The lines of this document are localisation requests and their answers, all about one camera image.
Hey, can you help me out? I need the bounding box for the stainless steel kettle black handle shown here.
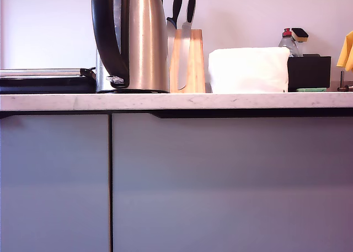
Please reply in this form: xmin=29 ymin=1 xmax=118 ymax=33
xmin=91 ymin=0 xmax=170 ymax=92

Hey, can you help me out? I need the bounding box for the serrated black handled bread knife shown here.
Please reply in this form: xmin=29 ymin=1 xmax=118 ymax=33
xmin=177 ymin=0 xmax=197 ymax=91

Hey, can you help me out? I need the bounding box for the wide grey cabinet door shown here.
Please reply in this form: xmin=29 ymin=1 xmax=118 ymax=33
xmin=112 ymin=113 xmax=353 ymax=252

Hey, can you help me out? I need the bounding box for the black sink caddy box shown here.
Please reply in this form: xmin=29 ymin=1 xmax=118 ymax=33
xmin=287 ymin=53 xmax=332 ymax=93

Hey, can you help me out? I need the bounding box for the long black handled chef knife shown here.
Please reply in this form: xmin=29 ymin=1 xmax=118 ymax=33
xmin=165 ymin=0 xmax=184 ymax=71

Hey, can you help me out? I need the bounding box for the clear bottle red cap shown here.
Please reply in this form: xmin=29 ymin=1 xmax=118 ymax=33
xmin=278 ymin=28 xmax=303 ymax=58

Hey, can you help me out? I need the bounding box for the green sponge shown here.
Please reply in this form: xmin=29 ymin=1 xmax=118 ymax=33
xmin=296 ymin=87 xmax=328 ymax=93

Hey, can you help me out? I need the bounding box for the metal post stand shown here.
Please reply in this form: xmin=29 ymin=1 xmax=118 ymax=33
xmin=336 ymin=70 xmax=353 ymax=93

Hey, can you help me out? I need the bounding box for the yellow cloth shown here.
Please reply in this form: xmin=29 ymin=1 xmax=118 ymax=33
xmin=336 ymin=30 xmax=353 ymax=72

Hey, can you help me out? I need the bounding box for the black tabletop grill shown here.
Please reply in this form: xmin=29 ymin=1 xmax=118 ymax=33
xmin=0 ymin=67 xmax=97 ymax=94

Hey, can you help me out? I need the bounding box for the wooden knife block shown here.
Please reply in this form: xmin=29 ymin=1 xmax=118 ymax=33
xmin=169 ymin=28 xmax=206 ymax=94

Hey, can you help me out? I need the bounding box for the black and yellow dish sponge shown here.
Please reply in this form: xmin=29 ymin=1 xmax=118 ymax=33
xmin=291 ymin=28 xmax=309 ymax=43

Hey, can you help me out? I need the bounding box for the narrow grey cabinet door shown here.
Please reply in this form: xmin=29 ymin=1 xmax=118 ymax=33
xmin=0 ymin=113 xmax=110 ymax=252

